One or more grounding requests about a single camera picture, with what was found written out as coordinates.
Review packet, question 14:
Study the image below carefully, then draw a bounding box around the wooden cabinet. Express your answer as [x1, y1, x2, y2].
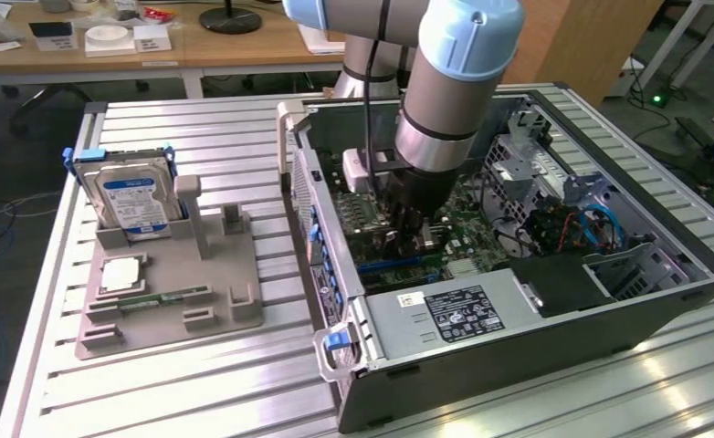
[506, 0, 666, 107]

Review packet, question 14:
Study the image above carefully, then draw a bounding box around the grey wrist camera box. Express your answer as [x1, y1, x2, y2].
[342, 148, 388, 193]

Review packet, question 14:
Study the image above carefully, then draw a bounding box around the white labelled box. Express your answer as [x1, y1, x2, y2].
[132, 25, 175, 53]

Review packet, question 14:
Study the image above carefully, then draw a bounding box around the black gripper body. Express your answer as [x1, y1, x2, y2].
[384, 164, 459, 229]

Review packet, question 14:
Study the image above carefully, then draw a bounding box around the hard disk in blue carrier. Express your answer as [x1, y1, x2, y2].
[61, 143, 179, 242]

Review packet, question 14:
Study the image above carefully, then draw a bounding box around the blue expansion slot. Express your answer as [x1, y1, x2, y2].
[356, 256, 424, 275]

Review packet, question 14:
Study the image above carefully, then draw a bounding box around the open black PC case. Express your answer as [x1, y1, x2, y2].
[275, 89, 714, 434]

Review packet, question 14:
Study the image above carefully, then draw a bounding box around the silver CPU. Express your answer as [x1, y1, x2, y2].
[100, 258, 147, 292]

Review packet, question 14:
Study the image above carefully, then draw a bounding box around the white square box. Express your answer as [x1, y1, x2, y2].
[83, 34, 139, 59]

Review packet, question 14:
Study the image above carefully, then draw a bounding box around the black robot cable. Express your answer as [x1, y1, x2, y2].
[360, 0, 394, 195]

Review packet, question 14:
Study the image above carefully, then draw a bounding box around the red and white packet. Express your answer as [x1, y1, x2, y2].
[142, 5, 180, 25]

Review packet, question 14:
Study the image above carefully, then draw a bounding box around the white box with red button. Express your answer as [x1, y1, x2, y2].
[606, 68, 637, 100]

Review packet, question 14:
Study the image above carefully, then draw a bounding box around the green RAM stick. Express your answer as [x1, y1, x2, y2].
[116, 289, 195, 310]

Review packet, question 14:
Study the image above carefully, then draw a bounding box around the wooden desk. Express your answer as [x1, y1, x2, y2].
[0, 0, 203, 99]
[183, 0, 350, 88]

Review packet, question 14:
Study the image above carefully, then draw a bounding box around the stack of white papers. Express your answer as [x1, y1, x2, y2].
[298, 22, 347, 57]

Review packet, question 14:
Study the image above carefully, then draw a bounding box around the black round lamp base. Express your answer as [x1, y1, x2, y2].
[198, 0, 264, 35]

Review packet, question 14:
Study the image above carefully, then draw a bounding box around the grey plastic parts rack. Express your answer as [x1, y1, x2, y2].
[75, 174, 267, 361]

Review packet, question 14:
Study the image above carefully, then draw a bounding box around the silver power supply with label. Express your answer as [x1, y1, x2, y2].
[352, 268, 545, 362]

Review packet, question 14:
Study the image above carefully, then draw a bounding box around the graphics card with fan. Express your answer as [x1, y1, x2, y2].
[347, 217, 451, 264]

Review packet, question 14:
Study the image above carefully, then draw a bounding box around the black equipment stand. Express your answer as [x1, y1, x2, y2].
[673, 116, 714, 206]

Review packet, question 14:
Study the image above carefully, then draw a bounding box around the white floor cable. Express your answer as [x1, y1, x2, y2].
[0, 189, 63, 219]

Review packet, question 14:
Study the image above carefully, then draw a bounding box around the black bay cover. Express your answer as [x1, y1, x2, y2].
[511, 254, 619, 319]

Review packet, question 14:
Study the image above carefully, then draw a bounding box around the black and white box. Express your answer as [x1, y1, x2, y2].
[29, 21, 79, 52]

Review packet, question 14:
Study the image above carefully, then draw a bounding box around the blue wire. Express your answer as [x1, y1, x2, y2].
[579, 203, 625, 251]

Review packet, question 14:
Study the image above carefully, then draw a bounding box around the white desk frame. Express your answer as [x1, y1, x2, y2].
[630, 0, 714, 124]

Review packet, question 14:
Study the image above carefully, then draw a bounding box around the perforated metal drive cage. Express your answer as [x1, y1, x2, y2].
[482, 107, 557, 204]

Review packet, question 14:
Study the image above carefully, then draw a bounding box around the red wire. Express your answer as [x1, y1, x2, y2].
[563, 213, 581, 250]

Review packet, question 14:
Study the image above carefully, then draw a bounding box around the black office chair base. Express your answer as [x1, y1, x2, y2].
[3, 79, 151, 136]

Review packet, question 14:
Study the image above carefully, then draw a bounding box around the green motherboard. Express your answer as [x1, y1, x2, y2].
[331, 152, 511, 293]

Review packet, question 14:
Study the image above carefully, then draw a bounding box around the silver chipset heatsink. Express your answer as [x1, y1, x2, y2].
[447, 259, 487, 278]

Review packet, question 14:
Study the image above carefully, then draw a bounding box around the silver disk bay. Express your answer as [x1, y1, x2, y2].
[581, 241, 703, 303]

